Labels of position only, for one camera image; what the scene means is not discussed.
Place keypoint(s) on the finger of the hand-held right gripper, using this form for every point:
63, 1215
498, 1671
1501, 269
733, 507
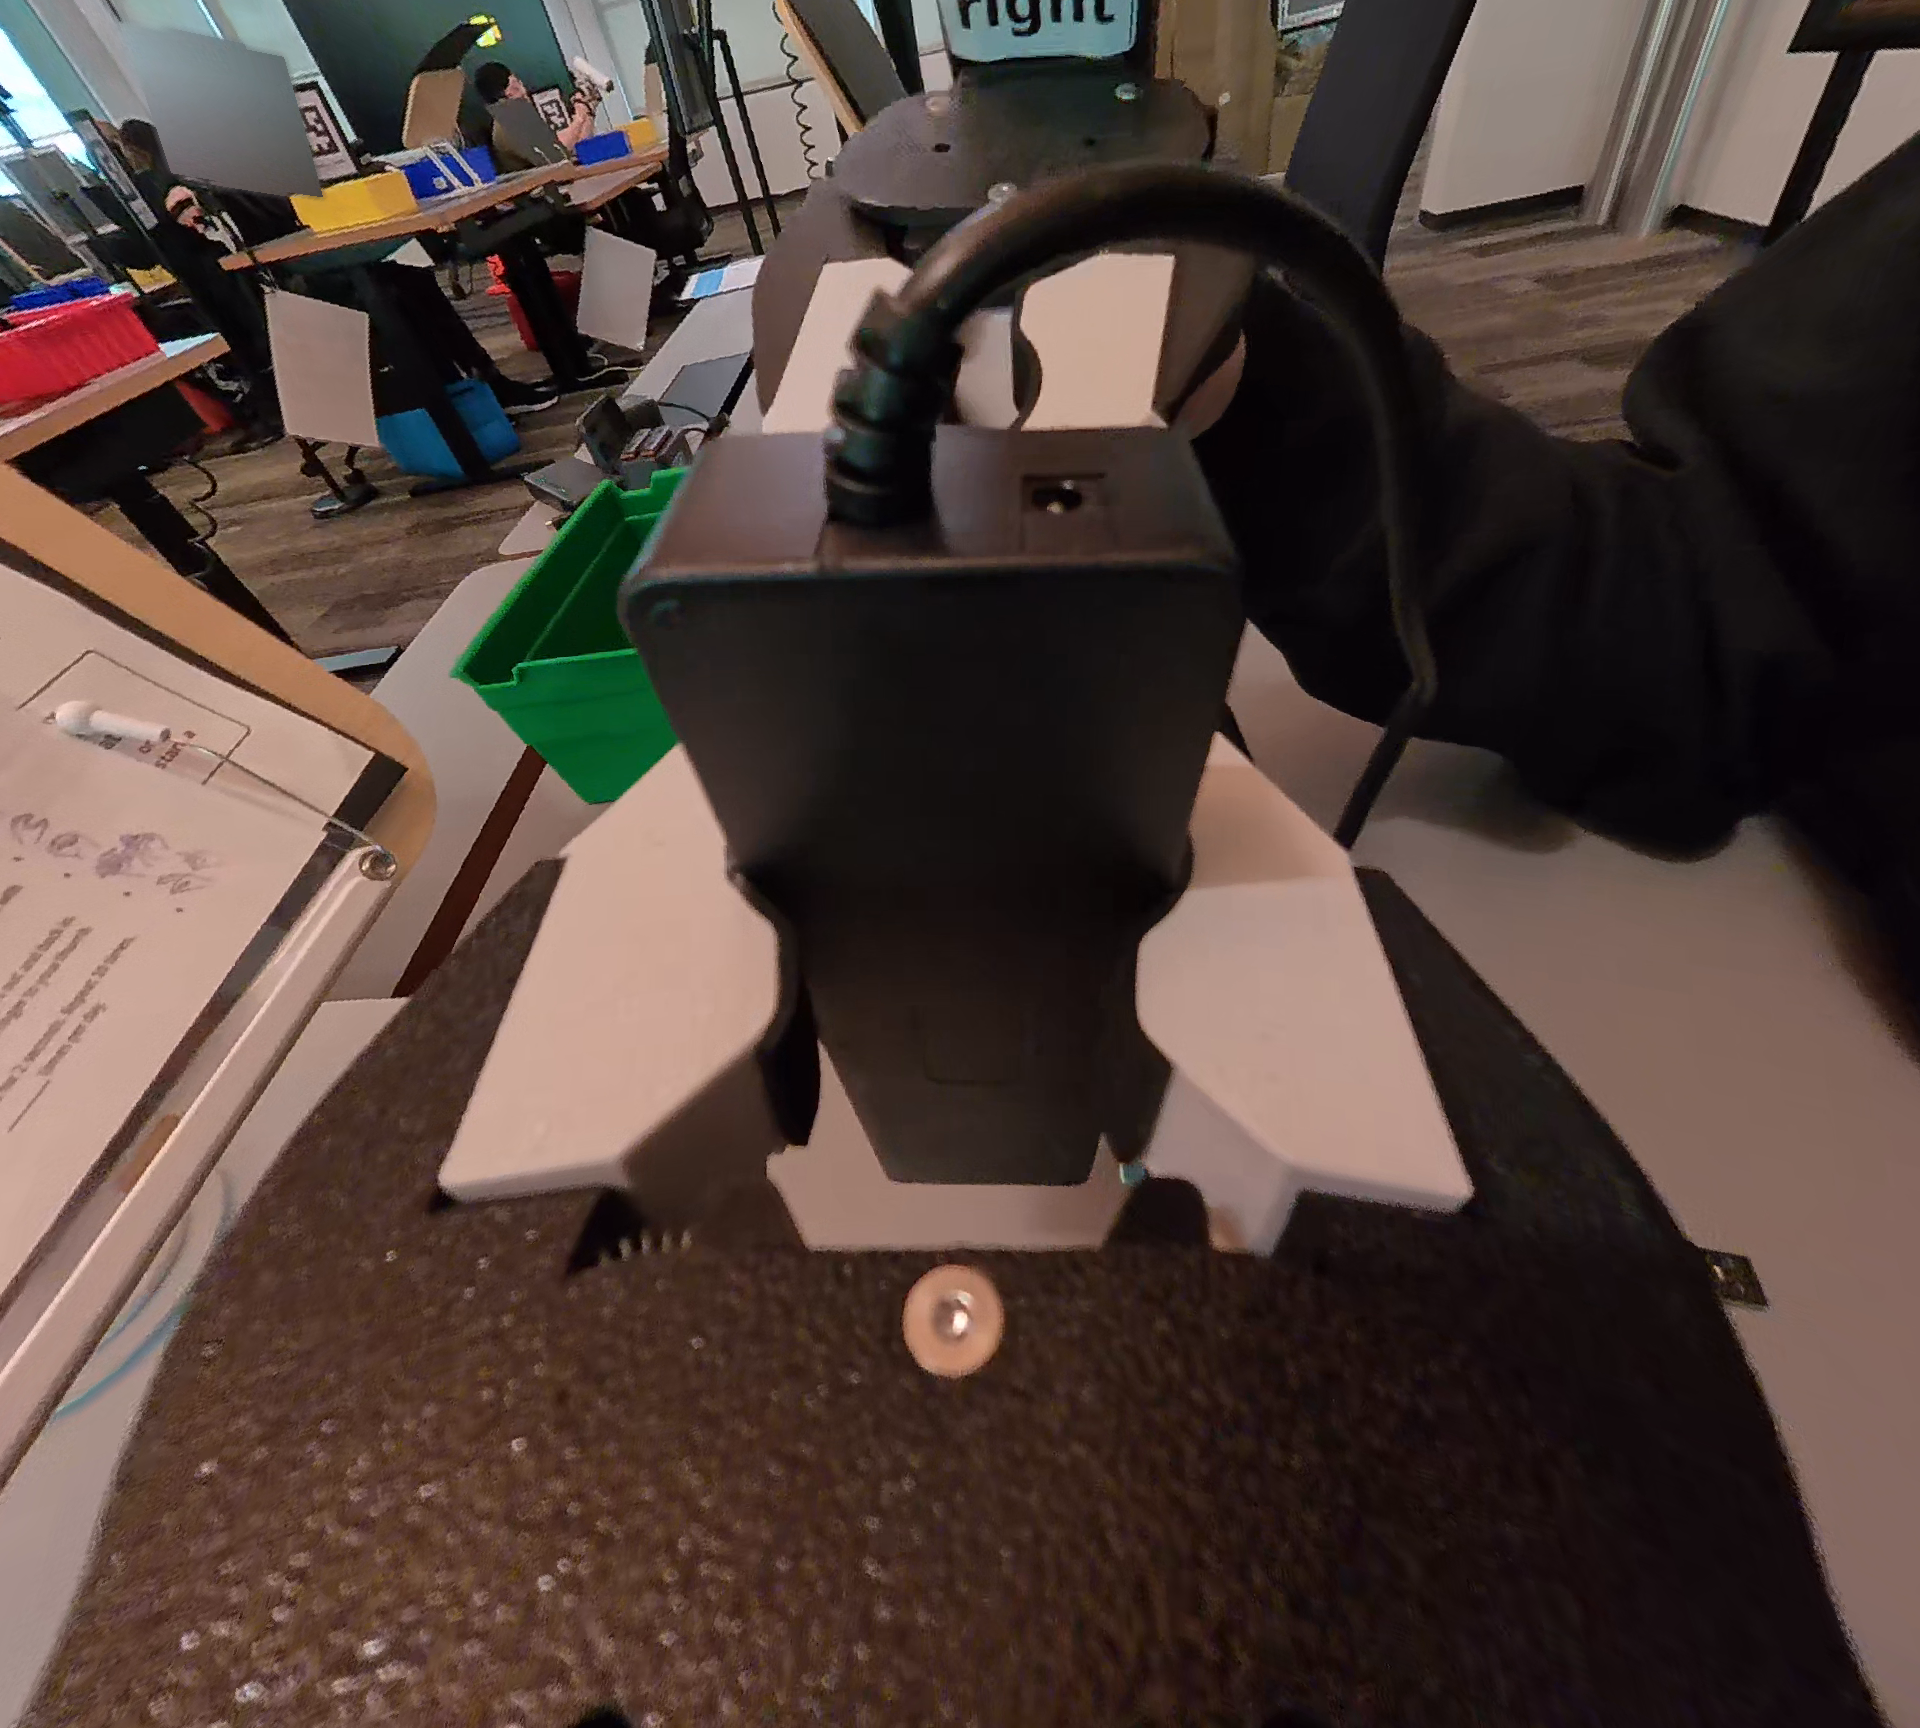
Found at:
1103, 349
804, 364

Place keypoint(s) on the instruction sheet display stand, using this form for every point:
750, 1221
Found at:
136, 887

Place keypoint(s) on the black usb hub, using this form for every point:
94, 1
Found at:
931, 740

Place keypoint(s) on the yellow parts bin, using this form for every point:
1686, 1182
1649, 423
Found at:
353, 206

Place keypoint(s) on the red storage bin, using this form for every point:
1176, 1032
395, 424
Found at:
73, 357

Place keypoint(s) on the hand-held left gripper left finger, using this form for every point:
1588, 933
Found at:
600, 1008

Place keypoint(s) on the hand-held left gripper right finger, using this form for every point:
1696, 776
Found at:
1289, 1022

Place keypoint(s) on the black desk pad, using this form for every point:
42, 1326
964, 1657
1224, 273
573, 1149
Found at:
696, 385

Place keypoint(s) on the green storage bin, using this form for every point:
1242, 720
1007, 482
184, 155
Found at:
570, 694

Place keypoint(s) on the blue bag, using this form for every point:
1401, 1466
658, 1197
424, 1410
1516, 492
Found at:
449, 438

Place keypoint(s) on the dark desk devices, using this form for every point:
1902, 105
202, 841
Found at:
639, 438

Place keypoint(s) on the black office chair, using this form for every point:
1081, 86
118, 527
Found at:
1397, 36

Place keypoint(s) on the person's right forearm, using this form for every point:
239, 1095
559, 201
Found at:
1575, 588

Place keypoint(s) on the dark partition screen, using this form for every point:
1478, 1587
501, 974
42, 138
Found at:
375, 18

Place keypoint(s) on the wooden standing desk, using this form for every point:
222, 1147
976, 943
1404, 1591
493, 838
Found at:
150, 385
494, 201

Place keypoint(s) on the small blue parts bin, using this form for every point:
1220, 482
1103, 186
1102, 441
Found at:
607, 149
463, 169

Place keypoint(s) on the black computer monitor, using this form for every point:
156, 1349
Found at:
668, 36

